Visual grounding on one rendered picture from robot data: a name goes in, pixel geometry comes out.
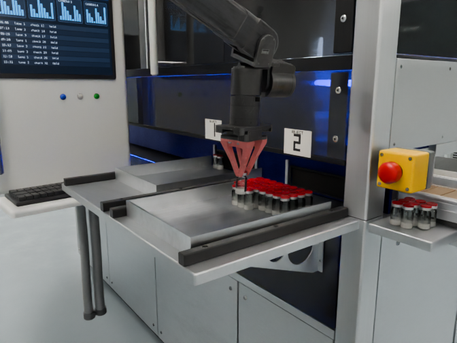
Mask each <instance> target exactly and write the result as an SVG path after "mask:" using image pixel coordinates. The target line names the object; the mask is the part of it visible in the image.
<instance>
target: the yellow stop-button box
mask: <svg viewBox="0 0 457 343"><path fill-rule="evenodd" d="M434 155H435V152H434V151H431V150H420V149H415V148H405V147H396V148H390V149H385V150H380V152H379V163H378V169H379V167H380V165H381V164H382V163H385V162H389V161H393V162H395V163H397V164H398V165H399V166H400V167H401V171H402V176H401V179H400V180H399V181H398V182H395V183H392V184H386V183H384V182H382V181H381V180H380V179H379V176H378V174H377V186H379V187H382V188H386V189H392V190H395V191H400V192H404V193H415V192H418V191H422V190H424V189H429V188H430V186H431V180H432V173H433V161H434Z"/></svg>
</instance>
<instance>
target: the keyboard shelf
mask: <svg viewBox="0 0 457 343"><path fill-rule="evenodd" d="M75 206H82V204H81V203H80V202H78V201H76V200H75V199H74V198H73V197H68V198H64V199H57V200H53V201H46V202H41V203H34V204H31V205H26V206H19V207H17V206H15V205H14V204H13V203H12V202H11V201H10V200H8V199H7V198H6V197H0V208H1V209H2V210H3V211H4V212H5V213H6V214H7V215H8V216H9V217H10V218H20V217H23V216H30V215H34V214H41V213H44V212H51V211H55V210H61V209H65V208H71V207H75Z"/></svg>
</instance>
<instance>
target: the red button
mask: <svg viewBox="0 0 457 343"><path fill-rule="evenodd" d="M377 173H378V176H379V179H380V180H381V181H382V182H384V183H386V184H392V183H395V182H398V181H399V180H400V179H401V176H402V171H401V167H400V166H399V165H398V164H397V163H395V162H393V161H389V162H385V163H382V164H381V165H380V167H379V169H378V172H377Z"/></svg>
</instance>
